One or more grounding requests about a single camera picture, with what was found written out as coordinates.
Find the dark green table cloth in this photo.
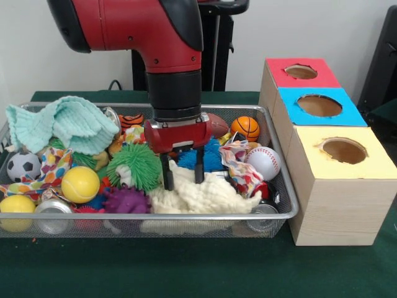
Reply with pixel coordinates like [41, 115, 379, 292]
[0, 89, 397, 298]

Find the black and white soccer ball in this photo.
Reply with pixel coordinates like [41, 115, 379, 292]
[6, 151, 43, 183]

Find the smooth yellow ball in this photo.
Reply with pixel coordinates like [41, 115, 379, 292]
[0, 194, 37, 233]

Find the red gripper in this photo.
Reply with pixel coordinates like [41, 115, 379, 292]
[143, 113, 213, 191]

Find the green covered side table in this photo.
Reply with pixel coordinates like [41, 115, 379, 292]
[368, 99, 397, 125]

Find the cream cloth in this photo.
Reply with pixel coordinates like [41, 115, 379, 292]
[148, 160, 263, 215]

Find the black upright panel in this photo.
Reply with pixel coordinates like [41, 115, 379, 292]
[356, 4, 397, 143]

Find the mint green cloth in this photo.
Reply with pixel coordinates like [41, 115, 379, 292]
[5, 95, 121, 156]

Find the yellow tennis ball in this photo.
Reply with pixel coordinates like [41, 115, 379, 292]
[61, 166, 100, 204]

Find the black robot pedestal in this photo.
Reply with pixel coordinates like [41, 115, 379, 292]
[130, 0, 251, 92]

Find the brown toy football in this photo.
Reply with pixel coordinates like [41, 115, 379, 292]
[207, 112, 230, 138]

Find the white baseball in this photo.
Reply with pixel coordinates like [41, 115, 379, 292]
[244, 146, 282, 181]

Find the purple spiky toy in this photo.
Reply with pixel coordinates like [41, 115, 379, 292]
[102, 187, 153, 215]

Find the black cable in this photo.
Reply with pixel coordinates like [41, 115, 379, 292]
[108, 79, 134, 91]

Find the green spiky ball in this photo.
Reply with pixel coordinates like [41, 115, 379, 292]
[106, 143, 163, 191]

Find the wooden box with three holes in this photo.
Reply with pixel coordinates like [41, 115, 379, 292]
[258, 57, 397, 246]

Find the blue spiky ball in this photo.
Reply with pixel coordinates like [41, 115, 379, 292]
[176, 138, 226, 173]

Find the orange basketball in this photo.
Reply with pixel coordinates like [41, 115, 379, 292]
[230, 116, 261, 143]

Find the silver mesh bin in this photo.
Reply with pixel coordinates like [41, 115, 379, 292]
[0, 102, 300, 239]

